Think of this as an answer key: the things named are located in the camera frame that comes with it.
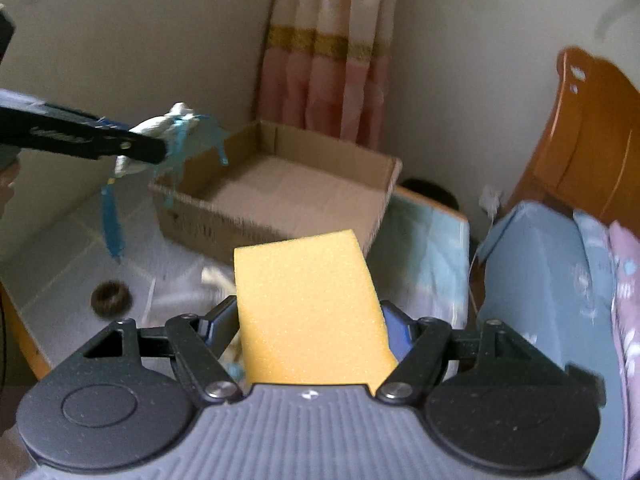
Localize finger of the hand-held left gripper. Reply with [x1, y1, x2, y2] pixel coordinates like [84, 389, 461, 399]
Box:
[0, 88, 132, 134]
[0, 106, 168, 165]

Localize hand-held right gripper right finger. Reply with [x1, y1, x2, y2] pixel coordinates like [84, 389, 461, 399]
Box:
[375, 300, 571, 405]

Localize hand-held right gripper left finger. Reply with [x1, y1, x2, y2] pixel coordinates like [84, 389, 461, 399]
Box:
[82, 296, 244, 407]

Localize cream cloth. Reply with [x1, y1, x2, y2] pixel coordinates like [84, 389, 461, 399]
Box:
[200, 266, 237, 297]

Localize white rope toy blue tassels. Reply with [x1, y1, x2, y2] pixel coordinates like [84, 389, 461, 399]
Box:
[100, 101, 232, 261]

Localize yellow sponge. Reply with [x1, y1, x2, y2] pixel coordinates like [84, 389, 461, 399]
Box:
[233, 229, 399, 396]

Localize cardboard box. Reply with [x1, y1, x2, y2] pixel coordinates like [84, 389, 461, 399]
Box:
[148, 119, 403, 266]

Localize light green cloth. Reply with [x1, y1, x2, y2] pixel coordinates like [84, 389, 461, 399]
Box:
[365, 186, 473, 326]

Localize dark hair scrunchie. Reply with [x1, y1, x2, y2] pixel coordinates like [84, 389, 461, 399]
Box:
[91, 281, 133, 319]

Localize blue bed sheet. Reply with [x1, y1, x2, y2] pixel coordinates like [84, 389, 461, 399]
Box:
[475, 200, 626, 480]

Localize white charger plug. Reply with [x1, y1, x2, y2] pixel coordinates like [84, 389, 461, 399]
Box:
[479, 186, 503, 218]

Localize blue patterned pillow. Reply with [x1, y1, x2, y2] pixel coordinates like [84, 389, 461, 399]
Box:
[572, 209, 617, 321]

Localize purple floral quilt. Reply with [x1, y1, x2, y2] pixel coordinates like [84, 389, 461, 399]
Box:
[607, 220, 640, 480]

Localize pink striped curtain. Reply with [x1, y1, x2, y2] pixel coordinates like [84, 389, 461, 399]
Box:
[257, 0, 401, 151]

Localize wooden headboard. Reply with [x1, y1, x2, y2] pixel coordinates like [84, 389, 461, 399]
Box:
[505, 46, 640, 233]

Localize white charger cable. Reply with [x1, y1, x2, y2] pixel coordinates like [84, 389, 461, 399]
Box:
[466, 215, 497, 316]

